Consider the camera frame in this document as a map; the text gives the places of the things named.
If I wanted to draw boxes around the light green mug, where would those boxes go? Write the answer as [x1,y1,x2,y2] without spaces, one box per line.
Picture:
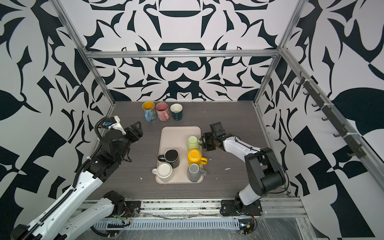
[187,136,202,152]

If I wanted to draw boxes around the blue butterfly mug yellow inside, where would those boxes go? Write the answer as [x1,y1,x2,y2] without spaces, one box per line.
[142,102,157,122]

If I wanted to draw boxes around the pink ghost print mug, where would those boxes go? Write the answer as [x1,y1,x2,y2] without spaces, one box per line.
[156,102,171,122]

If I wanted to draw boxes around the black mug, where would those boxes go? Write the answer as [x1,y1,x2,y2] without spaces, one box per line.
[158,149,180,169]

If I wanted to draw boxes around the dark green mug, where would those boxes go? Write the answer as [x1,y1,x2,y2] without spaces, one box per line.
[170,103,183,121]

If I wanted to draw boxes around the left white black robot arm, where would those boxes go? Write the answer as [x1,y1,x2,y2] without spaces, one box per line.
[10,116,144,240]

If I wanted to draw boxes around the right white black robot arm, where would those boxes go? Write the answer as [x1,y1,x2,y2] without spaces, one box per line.
[199,122,287,209]

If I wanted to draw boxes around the grey mug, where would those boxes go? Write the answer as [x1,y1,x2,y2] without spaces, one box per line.
[188,164,208,183]

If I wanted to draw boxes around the white cream mug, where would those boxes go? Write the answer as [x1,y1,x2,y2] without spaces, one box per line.
[152,163,174,183]

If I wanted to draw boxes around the beige plastic tray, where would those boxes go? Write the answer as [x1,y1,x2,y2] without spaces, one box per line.
[155,126,204,185]

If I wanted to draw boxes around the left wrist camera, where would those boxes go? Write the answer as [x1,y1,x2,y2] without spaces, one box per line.
[103,116,127,136]

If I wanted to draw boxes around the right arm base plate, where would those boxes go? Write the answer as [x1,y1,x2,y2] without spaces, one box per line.
[220,199,263,217]

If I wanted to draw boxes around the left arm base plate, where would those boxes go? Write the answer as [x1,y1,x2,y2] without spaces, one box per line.
[107,201,142,218]

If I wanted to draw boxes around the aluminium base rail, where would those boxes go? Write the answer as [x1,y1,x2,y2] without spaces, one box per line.
[41,196,319,240]

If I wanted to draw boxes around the black corrugated cable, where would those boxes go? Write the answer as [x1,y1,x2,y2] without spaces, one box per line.
[17,116,133,240]

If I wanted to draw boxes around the aluminium frame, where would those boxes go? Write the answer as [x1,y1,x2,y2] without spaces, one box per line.
[51,1,384,188]

